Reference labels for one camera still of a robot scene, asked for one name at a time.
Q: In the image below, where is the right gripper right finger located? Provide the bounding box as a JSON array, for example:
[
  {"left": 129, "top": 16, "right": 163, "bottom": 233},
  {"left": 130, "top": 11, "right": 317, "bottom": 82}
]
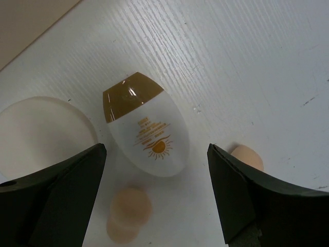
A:
[{"left": 207, "top": 144, "right": 328, "bottom": 246}]

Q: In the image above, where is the round cream powder puff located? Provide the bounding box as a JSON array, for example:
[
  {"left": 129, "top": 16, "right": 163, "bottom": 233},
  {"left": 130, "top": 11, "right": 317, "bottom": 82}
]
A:
[{"left": 1, "top": 97, "right": 98, "bottom": 181}]

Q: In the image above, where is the beige makeup sponge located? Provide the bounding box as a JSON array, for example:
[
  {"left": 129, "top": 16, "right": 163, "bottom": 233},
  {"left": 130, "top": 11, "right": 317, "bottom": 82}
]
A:
[
  {"left": 106, "top": 188, "right": 153, "bottom": 244},
  {"left": 231, "top": 145, "right": 264, "bottom": 171}
]

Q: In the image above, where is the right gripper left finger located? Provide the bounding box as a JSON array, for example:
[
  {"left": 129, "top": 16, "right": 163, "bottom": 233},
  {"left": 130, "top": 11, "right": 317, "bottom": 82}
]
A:
[{"left": 1, "top": 144, "right": 107, "bottom": 246}]

